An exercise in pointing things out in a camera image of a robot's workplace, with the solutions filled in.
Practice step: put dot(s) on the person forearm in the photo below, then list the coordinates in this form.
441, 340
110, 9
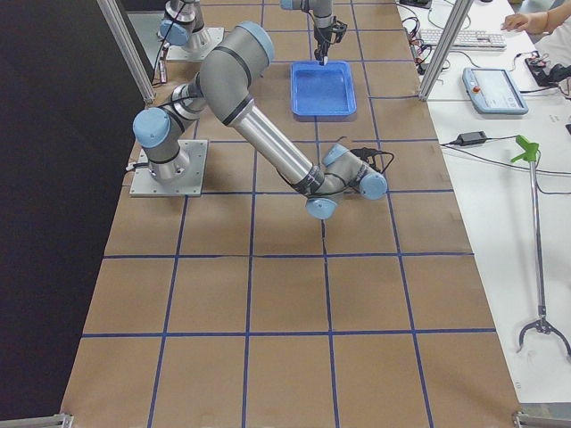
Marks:
548, 21

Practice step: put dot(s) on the blue plastic tray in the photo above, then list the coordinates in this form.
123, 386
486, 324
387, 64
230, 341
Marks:
322, 92

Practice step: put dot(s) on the person hand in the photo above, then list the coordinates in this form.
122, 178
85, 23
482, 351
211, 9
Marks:
516, 22

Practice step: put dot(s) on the white keyboard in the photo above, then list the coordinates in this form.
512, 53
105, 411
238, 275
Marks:
467, 39

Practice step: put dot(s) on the black power adapter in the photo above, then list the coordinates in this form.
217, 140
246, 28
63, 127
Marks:
471, 138

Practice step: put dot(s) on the teach pendant tablet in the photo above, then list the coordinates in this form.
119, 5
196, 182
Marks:
493, 91

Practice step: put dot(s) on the green grabber tool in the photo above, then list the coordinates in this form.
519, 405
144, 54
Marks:
529, 154

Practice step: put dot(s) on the aluminium frame post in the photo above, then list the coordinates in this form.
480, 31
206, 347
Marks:
459, 13

